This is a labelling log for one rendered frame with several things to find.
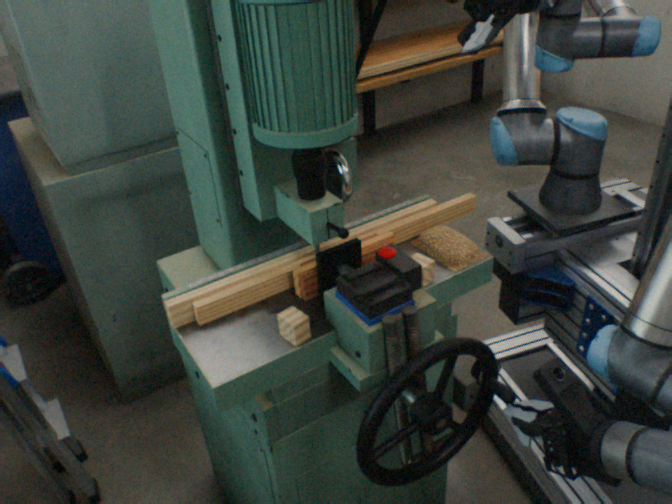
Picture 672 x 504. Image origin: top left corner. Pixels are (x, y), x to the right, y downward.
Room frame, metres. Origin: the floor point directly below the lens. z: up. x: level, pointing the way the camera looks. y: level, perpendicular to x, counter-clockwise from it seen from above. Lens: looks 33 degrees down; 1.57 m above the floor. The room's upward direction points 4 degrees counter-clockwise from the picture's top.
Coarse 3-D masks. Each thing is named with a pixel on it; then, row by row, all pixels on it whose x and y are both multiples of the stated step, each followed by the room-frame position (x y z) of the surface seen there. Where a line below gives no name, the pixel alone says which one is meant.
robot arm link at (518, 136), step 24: (528, 24) 1.42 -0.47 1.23; (504, 48) 1.44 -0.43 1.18; (528, 48) 1.40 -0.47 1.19; (504, 72) 1.41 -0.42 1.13; (528, 72) 1.37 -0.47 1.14; (504, 96) 1.38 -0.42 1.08; (528, 96) 1.35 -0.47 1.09; (504, 120) 1.33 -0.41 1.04; (528, 120) 1.31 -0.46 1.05; (504, 144) 1.29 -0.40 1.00; (528, 144) 1.28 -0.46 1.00; (552, 144) 1.27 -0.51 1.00
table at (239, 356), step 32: (288, 288) 0.91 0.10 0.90; (448, 288) 0.91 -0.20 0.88; (224, 320) 0.83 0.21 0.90; (256, 320) 0.82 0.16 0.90; (320, 320) 0.81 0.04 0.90; (192, 352) 0.75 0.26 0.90; (224, 352) 0.75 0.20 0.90; (256, 352) 0.74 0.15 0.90; (288, 352) 0.74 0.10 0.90; (320, 352) 0.76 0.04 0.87; (224, 384) 0.67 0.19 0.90; (256, 384) 0.70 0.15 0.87; (352, 384) 0.71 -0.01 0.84
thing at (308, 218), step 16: (288, 192) 0.98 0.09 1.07; (288, 208) 0.97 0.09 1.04; (304, 208) 0.91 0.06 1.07; (320, 208) 0.91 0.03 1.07; (336, 208) 0.92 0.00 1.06; (288, 224) 0.97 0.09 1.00; (304, 224) 0.92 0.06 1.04; (320, 224) 0.91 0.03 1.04; (336, 224) 0.92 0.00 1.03; (320, 240) 0.90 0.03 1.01
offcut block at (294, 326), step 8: (288, 312) 0.78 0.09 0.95; (296, 312) 0.78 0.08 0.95; (280, 320) 0.77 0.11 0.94; (288, 320) 0.76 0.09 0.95; (296, 320) 0.76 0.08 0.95; (304, 320) 0.76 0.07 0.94; (280, 328) 0.78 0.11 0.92; (288, 328) 0.76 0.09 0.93; (296, 328) 0.75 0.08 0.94; (304, 328) 0.76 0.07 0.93; (288, 336) 0.76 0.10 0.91; (296, 336) 0.75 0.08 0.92; (304, 336) 0.76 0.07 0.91; (296, 344) 0.75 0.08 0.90
